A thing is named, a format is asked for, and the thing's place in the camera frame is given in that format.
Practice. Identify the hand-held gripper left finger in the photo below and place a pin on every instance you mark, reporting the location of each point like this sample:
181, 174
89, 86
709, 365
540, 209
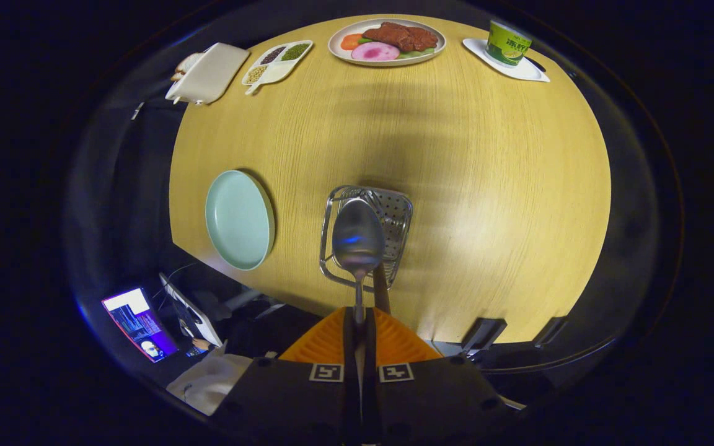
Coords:
349, 371

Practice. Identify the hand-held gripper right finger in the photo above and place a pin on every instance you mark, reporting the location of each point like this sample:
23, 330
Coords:
371, 378

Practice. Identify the silver metal fork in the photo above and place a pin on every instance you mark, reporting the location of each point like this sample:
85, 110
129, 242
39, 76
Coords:
382, 291

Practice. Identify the silver metal spoon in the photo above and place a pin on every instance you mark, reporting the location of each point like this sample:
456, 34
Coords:
357, 238

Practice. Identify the perforated steel cutlery basket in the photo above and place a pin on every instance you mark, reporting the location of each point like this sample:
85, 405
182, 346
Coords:
397, 214

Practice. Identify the mint green plate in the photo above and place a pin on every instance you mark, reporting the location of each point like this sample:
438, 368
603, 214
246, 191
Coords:
239, 220

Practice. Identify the lit laptop screen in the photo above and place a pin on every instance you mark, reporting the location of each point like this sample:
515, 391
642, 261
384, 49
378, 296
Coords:
140, 322

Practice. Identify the white divided condiment dish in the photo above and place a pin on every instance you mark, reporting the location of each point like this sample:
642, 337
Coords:
279, 71

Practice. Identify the soybeans heap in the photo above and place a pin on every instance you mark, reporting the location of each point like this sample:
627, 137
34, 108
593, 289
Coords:
256, 74

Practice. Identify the white round food plate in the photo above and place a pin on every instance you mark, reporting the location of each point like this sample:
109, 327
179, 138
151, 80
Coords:
338, 54

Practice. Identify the pink radish slice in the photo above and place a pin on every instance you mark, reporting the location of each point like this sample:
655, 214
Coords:
374, 51

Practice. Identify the green beans heap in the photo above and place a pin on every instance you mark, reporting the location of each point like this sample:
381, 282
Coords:
295, 52

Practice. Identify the green lettuce leaf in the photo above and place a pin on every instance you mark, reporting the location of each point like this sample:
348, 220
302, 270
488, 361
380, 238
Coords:
416, 54

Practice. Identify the black beans heap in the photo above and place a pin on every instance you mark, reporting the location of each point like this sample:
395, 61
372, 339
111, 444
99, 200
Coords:
273, 55

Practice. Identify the cream white toaster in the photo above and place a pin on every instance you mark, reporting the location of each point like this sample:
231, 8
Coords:
214, 71

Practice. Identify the orange carrot slice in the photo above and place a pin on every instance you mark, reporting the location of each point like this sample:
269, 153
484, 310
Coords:
351, 41

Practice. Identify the small silver clip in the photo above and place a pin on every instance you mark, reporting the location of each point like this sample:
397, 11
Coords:
137, 110

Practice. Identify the brown steak pieces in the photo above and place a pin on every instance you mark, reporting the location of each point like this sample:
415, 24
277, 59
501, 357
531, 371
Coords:
403, 36

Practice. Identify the toast bread slice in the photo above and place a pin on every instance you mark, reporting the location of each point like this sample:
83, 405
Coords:
189, 62
177, 75

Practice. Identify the white square coaster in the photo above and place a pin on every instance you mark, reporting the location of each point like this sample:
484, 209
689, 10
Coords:
527, 71

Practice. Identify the green label drink bottle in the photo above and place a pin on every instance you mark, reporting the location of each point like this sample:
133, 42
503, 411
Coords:
509, 44

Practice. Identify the black table bracket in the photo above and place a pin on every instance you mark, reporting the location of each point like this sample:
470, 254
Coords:
483, 336
550, 331

